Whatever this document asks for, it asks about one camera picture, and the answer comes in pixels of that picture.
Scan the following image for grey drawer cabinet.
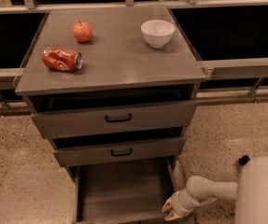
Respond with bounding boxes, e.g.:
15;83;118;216
16;7;205;175

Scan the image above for black metal leg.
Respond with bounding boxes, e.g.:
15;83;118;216
238;155;250;166

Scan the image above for white bowl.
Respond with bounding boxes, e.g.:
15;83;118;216
141;20;176;48

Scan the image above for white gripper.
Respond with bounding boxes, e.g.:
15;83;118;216
162;189;201;221

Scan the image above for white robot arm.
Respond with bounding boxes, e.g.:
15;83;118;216
162;157;268;224

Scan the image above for grey top drawer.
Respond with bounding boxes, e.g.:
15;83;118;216
32;101;196;139

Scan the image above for grey bottom drawer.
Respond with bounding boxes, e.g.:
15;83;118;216
73;157;176;224

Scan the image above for metal railing frame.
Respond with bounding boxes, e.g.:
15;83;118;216
0;0;268;117

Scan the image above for grey middle drawer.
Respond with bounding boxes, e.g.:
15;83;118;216
54;137;186;167

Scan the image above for grey drawer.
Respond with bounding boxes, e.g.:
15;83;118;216
73;157;176;224
32;101;196;139
54;137;186;167

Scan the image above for red apple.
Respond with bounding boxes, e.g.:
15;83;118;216
72;21;92;43

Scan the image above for crushed red soda can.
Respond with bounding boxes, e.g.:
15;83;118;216
42;48;83;71

